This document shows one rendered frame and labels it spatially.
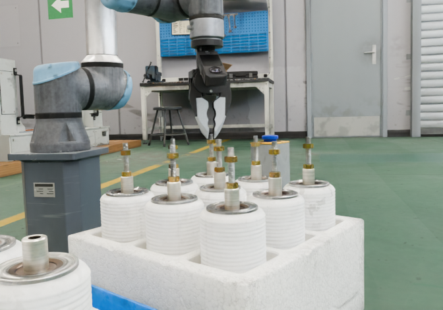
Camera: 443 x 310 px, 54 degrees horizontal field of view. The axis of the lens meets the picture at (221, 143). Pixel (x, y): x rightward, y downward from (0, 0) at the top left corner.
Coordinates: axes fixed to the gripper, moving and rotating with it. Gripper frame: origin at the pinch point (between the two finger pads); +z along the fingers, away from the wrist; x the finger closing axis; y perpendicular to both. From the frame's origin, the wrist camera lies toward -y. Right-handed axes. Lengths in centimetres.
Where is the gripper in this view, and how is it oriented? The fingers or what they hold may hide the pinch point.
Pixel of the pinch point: (211, 132)
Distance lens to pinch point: 95.2
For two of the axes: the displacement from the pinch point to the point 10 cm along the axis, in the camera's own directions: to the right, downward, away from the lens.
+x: -9.7, 0.4, -2.3
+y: -2.3, -0.7, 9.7
